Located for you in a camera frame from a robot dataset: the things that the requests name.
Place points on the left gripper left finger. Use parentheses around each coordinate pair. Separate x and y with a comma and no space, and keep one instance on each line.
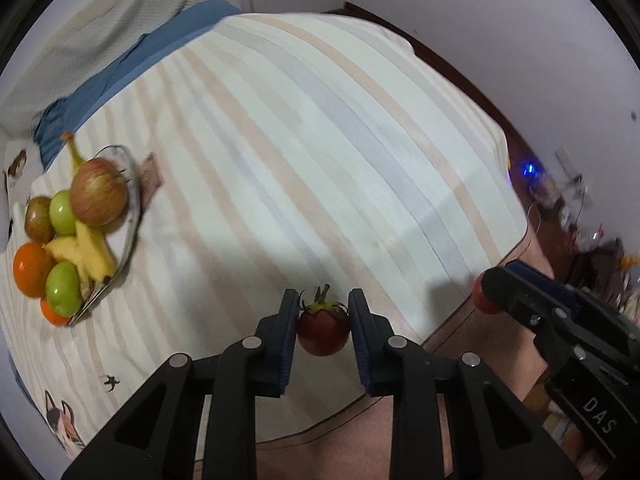
(257,365)

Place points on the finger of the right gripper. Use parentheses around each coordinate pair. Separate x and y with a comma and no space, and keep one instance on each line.
(541,281)
(525,303)

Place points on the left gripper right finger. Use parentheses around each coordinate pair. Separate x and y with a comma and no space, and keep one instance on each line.
(392,365)

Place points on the red cherry tomato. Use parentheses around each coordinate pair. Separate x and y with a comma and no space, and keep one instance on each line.
(481,301)
(323,327)

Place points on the green apple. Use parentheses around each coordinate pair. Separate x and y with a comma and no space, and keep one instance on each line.
(61,214)
(63,289)

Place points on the orange mandarin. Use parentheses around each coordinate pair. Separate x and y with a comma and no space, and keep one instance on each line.
(50,315)
(31,266)

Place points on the striped red yellow apple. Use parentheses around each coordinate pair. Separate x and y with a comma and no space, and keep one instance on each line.
(99,193)

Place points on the dark red brown apple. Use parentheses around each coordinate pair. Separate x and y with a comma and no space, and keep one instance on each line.
(37,224)

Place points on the cluttered items on floor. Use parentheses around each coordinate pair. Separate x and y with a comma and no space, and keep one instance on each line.
(594,263)

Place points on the oval patterned ceramic plate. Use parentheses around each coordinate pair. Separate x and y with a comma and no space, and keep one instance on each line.
(105,252)

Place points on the striped cream blanket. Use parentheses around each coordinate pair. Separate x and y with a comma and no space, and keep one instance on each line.
(294,151)

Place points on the brown blanket label tag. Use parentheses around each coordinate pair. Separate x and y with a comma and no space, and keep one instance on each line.
(150,180)

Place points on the bear print pillow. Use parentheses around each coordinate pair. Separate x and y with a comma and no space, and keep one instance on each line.
(13,163)

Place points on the blue bed sheet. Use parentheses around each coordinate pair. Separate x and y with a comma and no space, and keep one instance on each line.
(70,112)

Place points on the white quilted headboard pillow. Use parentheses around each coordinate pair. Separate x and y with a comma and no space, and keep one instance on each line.
(71,41)

